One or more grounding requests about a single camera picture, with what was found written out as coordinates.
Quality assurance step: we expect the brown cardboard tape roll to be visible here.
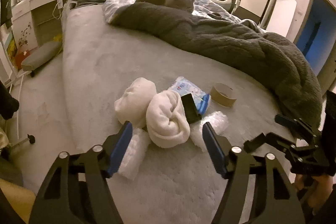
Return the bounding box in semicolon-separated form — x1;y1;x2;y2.
210;83;237;107

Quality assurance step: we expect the blue white tissue pack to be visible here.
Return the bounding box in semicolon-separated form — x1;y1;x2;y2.
168;76;211;115

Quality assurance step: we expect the white towel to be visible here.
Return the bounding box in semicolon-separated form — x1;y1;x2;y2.
146;90;190;148
114;77;157;128

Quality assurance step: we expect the person's right hand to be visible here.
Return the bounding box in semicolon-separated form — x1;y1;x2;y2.
307;174;333;214

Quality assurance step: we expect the dark grey fluffy blanket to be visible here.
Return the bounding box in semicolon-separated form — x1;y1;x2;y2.
108;2;322;127

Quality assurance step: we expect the white clothes rack base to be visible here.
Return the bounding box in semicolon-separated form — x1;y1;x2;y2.
4;74;36;154

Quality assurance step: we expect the hanging black garment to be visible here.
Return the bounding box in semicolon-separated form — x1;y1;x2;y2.
0;82;19;120

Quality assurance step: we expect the grey padded stool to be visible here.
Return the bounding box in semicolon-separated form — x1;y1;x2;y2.
21;41;63;77

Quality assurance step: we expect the red box on floor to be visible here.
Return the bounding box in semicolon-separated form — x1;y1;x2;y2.
15;50;30;71

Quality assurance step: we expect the black object on duvet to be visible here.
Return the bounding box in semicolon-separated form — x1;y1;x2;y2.
207;12;222;20

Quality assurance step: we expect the patterned blue white duvet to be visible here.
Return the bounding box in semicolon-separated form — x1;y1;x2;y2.
101;0;266;32

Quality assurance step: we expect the white charger with cable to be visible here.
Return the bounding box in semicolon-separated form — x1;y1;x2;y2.
52;0;63;20

